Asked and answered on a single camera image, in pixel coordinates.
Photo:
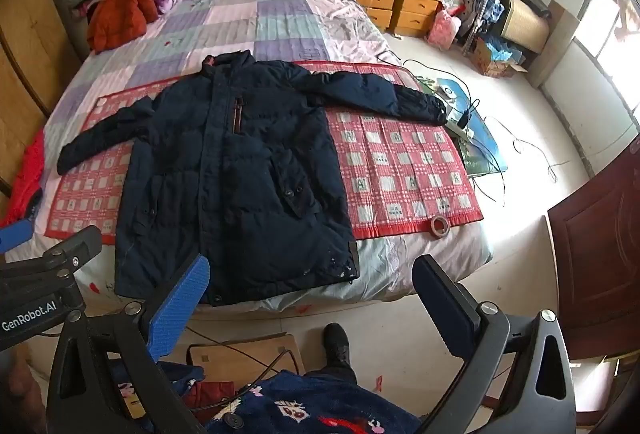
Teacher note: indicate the blue floor poster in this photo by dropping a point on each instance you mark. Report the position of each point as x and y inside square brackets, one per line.
[482, 149]

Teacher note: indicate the wooden stool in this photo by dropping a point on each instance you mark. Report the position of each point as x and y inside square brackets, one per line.
[210, 354]

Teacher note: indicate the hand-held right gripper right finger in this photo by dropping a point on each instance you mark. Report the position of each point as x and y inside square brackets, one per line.
[445, 309]

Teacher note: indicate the cardboard box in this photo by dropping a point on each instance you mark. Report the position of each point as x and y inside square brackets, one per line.
[495, 59]

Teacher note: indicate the roll of tape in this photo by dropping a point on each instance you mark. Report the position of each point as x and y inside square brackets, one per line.
[434, 226]

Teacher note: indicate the wicker basket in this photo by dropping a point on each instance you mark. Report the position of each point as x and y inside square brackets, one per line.
[525, 21]

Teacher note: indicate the wooden wardrobe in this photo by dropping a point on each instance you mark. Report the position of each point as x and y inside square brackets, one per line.
[30, 39]

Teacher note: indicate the orange puffer jacket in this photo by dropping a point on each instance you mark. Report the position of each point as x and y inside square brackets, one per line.
[120, 14]

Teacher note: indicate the red checked blanket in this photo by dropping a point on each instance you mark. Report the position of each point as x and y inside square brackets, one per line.
[400, 164]

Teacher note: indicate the wooden nightstand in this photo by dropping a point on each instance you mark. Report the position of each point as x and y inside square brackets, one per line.
[377, 6]
[417, 11]

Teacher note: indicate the brown wooden door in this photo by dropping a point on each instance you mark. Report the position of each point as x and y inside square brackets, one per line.
[595, 254]

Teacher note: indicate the pink bag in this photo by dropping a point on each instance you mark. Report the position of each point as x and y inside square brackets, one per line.
[442, 28]

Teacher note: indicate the person's patterned blue robe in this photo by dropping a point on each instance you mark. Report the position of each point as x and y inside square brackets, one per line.
[300, 409]

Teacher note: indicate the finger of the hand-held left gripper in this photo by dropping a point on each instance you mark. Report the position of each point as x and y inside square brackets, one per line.
[14, 235]
[75, 244]

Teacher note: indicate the cardboard sheet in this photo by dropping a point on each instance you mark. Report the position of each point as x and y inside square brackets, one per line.
[555, 39]

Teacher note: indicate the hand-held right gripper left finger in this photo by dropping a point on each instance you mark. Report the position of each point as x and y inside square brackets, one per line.
[179, 309]

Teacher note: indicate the red cloth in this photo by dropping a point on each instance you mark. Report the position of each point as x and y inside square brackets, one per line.
[27, 179]

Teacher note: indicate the black shoe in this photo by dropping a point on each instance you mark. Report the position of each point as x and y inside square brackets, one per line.
[337, 349]

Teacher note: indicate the white power strip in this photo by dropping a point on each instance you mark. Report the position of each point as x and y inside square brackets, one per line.
[457, 124]

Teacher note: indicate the pastel patchwork bed quilt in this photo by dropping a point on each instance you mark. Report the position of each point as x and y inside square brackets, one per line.
[280, 24]

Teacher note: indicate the navy padded jacket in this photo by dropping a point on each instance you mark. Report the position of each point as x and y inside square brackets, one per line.
[240, 164]

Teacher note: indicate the window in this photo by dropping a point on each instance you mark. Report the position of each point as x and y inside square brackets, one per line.
[605, 44]

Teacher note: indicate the pile of clothes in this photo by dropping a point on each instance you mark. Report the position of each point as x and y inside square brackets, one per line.
[480, 6]

